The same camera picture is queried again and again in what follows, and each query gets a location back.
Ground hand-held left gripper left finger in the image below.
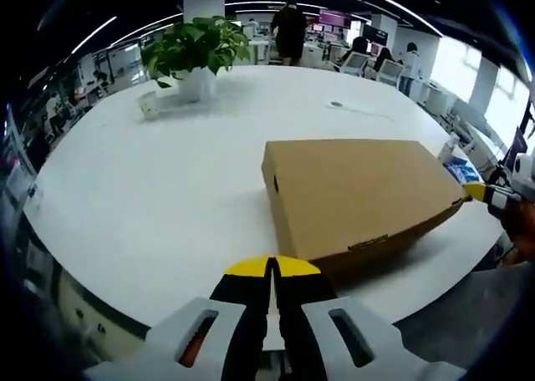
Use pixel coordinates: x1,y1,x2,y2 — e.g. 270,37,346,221
83,255,273,381

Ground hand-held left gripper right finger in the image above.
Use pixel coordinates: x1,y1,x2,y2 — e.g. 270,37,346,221
273,254,466,381

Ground blue wet wipes pack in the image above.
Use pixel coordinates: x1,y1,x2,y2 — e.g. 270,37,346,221
442,156,478,186

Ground brown cardboard shoe box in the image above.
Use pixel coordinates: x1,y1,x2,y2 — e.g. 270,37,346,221
261,138,474,282

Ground person's right hand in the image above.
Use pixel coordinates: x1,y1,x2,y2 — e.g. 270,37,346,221
502,201,535,266

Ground small clear cup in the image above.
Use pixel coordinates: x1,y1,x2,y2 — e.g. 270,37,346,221
136,91,161,119

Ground purple screen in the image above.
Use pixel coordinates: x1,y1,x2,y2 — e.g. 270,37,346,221
318,9,354,28

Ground potted green plant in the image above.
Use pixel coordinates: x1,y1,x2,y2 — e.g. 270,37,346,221
139,15,252,104

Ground white pillar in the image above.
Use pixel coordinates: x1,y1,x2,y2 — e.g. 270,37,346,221
183,0,226,23

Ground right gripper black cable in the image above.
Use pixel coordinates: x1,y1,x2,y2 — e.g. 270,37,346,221
497,230,517,270

